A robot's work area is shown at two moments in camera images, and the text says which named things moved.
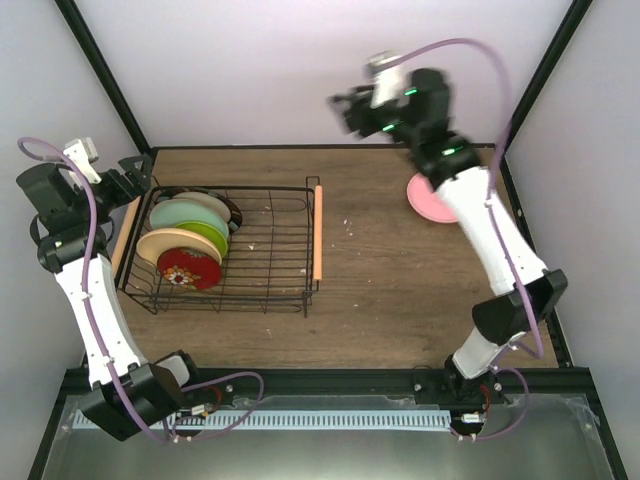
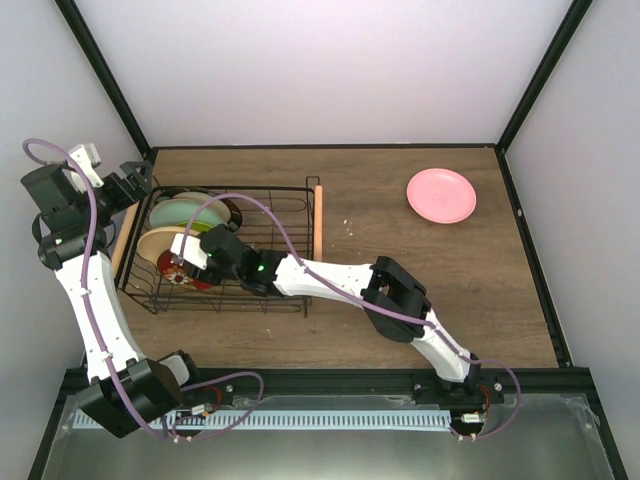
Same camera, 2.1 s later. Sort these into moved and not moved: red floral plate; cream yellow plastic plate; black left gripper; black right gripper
Moved: black right gripper
Not moved: black left gripper; red floral plate; cream yellow plastic plate
